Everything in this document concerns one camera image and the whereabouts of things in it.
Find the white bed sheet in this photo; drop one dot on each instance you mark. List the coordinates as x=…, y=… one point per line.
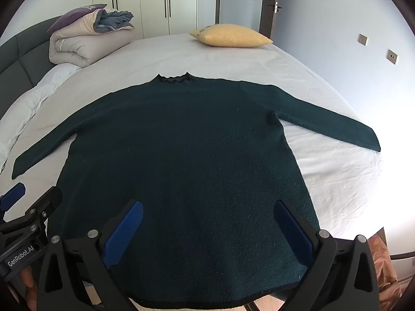
x=227, y=61

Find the person's left hand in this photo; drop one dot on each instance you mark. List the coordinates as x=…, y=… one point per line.
x=27, y=281

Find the blue-grey blanket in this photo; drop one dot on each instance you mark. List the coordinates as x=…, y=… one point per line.
x=113, y=21

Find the cream wardrobe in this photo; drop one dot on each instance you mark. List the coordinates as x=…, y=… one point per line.
x=146, y=3

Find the brown crumpled bag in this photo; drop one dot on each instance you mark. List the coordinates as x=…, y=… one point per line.
x=385, y=265

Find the purple pillow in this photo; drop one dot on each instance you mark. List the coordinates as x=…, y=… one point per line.
x=74, y=16

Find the dark green sweater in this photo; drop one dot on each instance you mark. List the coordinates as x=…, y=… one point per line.
x=194, y=152

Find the white pillow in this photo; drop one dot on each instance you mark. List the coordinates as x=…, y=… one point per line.
x=39, y=94
x=74, y=45

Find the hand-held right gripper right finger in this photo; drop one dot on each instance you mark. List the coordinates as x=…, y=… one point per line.
x=293, y=233

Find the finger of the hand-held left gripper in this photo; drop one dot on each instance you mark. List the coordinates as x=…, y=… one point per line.
x=45, y=202
x=13, y=194

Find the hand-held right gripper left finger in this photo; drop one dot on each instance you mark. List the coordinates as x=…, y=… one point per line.
x=124, y=233

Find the grey padded headboard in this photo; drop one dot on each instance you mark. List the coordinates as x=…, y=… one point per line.
x=22, y=55

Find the beige wall socket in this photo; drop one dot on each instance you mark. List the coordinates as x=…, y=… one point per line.
x=363, y=39
x=393, y=56

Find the yellow pillow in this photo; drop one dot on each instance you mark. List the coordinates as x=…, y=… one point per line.
x=230, y=35

